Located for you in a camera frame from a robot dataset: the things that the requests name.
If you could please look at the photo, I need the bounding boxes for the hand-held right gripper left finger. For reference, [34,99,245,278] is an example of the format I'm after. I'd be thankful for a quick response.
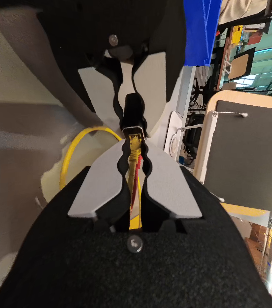
[67,140,130,232]

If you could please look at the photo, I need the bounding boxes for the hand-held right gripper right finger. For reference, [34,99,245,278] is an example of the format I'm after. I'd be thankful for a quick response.
[141,140,203,232]

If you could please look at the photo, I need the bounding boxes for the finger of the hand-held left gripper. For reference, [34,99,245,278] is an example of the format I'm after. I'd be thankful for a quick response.
[132,51,168,138]
[78,57,125,132]

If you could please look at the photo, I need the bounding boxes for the black ethernet splitter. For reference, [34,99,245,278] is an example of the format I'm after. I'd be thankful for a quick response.
[121,93,149,140]

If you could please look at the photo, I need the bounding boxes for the red ethernet cable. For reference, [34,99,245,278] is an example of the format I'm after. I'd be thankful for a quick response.
[130,154,144,213]

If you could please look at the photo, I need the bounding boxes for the yellow ethernet cable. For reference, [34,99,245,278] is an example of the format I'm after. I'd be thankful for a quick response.
[59,126,143,229]

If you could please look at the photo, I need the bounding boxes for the blue plastic bin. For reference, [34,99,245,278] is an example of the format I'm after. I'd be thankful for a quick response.
[183,0,223,66]

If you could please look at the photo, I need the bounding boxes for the white tablet stand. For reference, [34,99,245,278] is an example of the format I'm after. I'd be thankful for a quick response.
[150,65,204,161]

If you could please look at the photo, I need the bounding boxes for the black wood-framed board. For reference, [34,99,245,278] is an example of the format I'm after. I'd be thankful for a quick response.
[194,90,272,213]

